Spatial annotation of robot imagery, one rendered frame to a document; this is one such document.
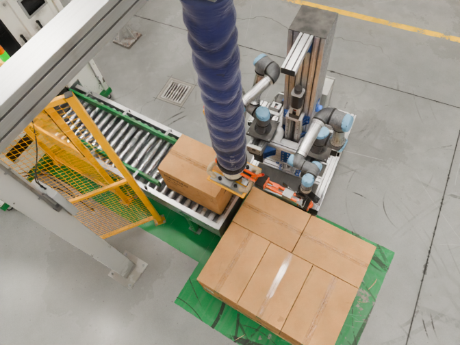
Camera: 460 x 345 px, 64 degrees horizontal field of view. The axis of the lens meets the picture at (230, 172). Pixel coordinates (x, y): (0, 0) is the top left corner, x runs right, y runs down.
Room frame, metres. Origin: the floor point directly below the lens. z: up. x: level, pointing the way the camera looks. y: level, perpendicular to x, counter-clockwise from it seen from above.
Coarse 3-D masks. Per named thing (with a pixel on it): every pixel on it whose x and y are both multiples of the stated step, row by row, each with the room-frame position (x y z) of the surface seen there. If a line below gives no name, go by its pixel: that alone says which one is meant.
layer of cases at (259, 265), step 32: (256, 192) 1.42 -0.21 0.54; (256, 224) 1.12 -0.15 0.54; (288, 224) 1.06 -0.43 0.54; (320, 224) 1.01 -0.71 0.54; (224, 256) 0.88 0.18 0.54; (256, 256) 0.83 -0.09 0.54; (288, 256) 0.78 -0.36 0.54; (320, 256) 0.73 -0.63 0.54; (352, 256) 0.68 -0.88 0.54; (224, 288) 0.62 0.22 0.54; (256, 288) 0.57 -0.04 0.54; (288, 288) 0.52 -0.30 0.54; (320, 288) 0.48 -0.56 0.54; (352, 288) 0.43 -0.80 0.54; (256, 320) 0.36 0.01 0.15; (288, 320) 0.28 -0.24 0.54; (320, 320) 0.24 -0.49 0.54
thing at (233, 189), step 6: (216, 174) 1.38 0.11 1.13; (210, 180) 1.34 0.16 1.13; (216, 180) 1.32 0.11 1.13; (222, 186) 1.26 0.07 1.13; (234, 186) 1.23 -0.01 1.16; (240, 186) 1.23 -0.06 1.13; (246, 186) 1.23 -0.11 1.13; (234, 192) 1.19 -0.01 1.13; (240, 192) 1.18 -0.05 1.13; (246, 192) 1.18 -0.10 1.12
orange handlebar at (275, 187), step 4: (244, 168) 1.32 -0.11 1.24; (248, 172) 1.28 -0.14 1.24; (252, 172) 1.27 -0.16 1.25; (244, 176) 1.26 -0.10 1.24; (248, 176) 1.25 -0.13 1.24; (252, 180) 1.21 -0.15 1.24; (268, 180) 1.19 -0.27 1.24; (272, 184) 1.14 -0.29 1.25; (276, 184) 1.14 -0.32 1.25; (268, 188) 1.12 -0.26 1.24; (272, 188) 1.11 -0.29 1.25; (276, 188) 1.11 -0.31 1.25; (280, 188) 1.11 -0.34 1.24; (284, 188) 1.10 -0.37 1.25; (276, 192) 1.08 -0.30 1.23; (280, 192) 1.07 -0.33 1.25; (292, 200) 1.00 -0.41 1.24; (296, 200) 0.99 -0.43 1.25; (312, 204) 0.94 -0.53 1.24
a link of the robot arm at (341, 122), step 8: (336, 112) 1.38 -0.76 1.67; (328, 120) 1.35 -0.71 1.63; (336, 120) 1.33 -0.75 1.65; (344, 120) 1.31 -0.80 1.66; (352, 120) 1.32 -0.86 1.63; (336, 128) 1.31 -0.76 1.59; (344, 128) 1.27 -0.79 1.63; (336, 136) 1.35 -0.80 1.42; (344, 136) 1.41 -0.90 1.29; (328, 144) 1.41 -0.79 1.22; (336, 144) 1.36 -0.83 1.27; (344, 144) 1.36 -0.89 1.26
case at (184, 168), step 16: (176, 144) 1.84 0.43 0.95; (192, 144) 1.81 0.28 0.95; (176, 160) 1.68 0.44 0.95; (192, 160) 1.65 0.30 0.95; (208, 160) 1.62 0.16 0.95; (176, 176) 1.53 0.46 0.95; (192, 176) 1.50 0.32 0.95; (192, 192) 1.42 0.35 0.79; (208, 192) 1.32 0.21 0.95; (224, 192) 1.35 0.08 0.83; (208, 208) 1.34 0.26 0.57; (224, 208) 1.31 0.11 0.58
